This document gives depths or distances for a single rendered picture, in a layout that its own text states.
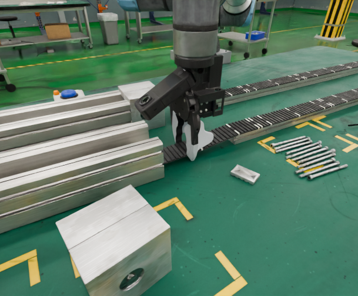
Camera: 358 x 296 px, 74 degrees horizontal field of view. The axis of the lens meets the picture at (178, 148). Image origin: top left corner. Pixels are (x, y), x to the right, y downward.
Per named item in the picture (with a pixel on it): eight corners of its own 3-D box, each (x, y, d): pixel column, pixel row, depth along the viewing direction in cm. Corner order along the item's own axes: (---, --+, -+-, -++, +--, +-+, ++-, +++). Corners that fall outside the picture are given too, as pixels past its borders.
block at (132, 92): (148, 108, 74) (146, 78, 68) (165, 125, 65) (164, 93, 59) (120, 114, 70) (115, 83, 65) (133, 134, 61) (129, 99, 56)
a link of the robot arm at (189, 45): (186, 33, 36) (163, 26, 41) (186, 64, 38) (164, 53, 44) (227, 29, 38) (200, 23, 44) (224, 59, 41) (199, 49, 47)
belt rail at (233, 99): (368, 66, 110) (371, 59, 109) (377, 68, 107) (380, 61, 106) (187, 107, 74) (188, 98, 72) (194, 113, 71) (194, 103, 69)
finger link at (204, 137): (217, 158, 51) (216, 117, 47) (194, 167, 49) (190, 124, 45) (209, 154, 54) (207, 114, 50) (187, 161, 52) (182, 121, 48)
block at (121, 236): (130, 217, 40) (122, 174, 34) (171, 270, 32) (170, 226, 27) (69, 253, 35) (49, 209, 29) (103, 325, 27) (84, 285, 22)
